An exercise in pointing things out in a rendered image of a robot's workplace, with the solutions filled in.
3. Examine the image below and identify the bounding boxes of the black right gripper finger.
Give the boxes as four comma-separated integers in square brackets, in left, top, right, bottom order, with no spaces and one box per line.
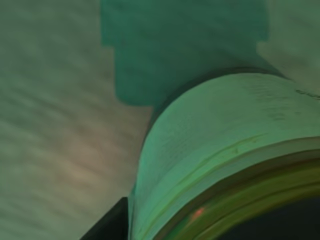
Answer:
[80,196,129,240]

